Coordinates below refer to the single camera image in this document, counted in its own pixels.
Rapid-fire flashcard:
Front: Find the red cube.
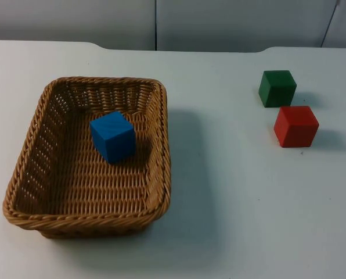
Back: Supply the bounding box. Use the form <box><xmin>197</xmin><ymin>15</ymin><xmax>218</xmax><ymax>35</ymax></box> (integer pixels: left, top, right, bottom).
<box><xmin>273</xmin><ymin>105</ymin><xmax>320</xmax><ymax>148</ymax></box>

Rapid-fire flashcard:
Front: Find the green cube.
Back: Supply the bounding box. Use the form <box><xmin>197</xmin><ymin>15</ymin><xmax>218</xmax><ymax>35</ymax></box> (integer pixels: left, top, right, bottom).
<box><xmin>258</xmin><ymin>70</ymin><xmax>297</xmax><ymax>109</ymax></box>

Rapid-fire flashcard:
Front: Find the blue cube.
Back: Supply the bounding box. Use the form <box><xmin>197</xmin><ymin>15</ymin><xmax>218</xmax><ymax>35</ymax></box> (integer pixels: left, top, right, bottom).
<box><xmin>89</xmin><ymin>111</ymin><xmax>136</xmax><ymax>165</ymax></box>

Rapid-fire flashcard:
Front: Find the brown wicker basket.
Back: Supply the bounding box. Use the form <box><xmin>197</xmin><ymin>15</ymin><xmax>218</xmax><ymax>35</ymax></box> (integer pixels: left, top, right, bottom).
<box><xmin>2</xmin><ymin>76</ymin><xmax>172</xmax><ymax>239</ymax></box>

